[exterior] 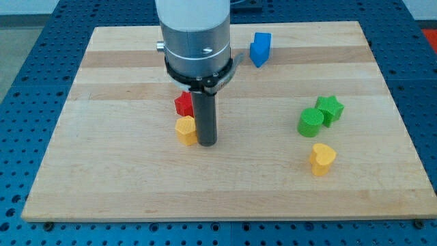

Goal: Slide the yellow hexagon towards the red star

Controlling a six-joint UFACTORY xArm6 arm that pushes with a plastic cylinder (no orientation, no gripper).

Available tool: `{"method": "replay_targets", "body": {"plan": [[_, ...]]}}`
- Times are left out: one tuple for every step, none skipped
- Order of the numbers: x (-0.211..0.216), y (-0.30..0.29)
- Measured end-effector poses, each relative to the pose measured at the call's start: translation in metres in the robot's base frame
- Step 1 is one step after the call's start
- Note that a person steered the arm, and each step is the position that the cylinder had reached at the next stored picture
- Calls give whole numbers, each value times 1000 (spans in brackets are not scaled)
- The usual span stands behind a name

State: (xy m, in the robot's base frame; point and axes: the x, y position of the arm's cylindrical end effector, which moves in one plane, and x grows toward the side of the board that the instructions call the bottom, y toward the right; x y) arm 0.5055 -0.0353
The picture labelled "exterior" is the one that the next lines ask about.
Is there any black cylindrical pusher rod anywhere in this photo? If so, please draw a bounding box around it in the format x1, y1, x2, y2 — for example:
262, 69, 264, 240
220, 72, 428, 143
191, 92, 217, 147

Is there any yellow hexagon block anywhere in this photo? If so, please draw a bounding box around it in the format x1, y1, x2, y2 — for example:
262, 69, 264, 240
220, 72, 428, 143
175, 115, 197, 146

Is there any grey and white robot arm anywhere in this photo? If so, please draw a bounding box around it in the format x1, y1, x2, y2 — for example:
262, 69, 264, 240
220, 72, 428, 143
155, 0, 235, 146

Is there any red star block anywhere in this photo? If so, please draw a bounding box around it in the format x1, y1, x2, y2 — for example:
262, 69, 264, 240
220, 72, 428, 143
174, 92, 194, 117

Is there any green star block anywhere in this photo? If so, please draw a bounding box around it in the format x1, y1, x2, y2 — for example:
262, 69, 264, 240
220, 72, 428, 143
315, 96, 344, 127

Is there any blue arrow block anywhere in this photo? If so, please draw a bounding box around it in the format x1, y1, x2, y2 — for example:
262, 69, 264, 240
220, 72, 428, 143
249, 32, 272, 68

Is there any wooden board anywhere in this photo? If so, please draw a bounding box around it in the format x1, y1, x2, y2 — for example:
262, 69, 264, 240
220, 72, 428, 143
22, 21, 436, 222

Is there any green cylinder block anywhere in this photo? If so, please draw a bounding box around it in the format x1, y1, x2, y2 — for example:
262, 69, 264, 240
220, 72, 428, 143
297, 108, 324, 137

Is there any yellow heart block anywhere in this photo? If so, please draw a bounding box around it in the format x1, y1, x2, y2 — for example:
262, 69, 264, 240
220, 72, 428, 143
309, 143, 337, 176

